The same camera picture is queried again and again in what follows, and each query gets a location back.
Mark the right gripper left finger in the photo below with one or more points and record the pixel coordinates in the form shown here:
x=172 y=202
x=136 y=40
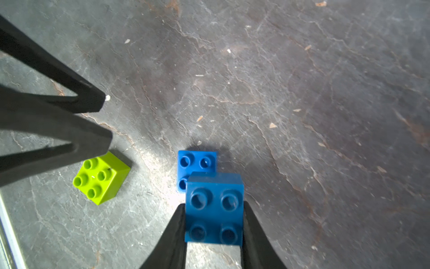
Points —
x=171 y=250

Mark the blue lego brick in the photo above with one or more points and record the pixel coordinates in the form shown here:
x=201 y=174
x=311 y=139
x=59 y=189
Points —
x=191 y=161
x=214 y=208

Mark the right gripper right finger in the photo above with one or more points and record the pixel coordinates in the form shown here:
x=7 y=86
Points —
x=257 y=251

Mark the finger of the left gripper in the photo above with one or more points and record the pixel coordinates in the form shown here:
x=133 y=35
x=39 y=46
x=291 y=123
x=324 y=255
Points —
x=88 y=97
x=24 y=113

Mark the lime green lego brick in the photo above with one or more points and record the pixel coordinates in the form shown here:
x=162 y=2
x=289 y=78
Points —
x=100 y=178

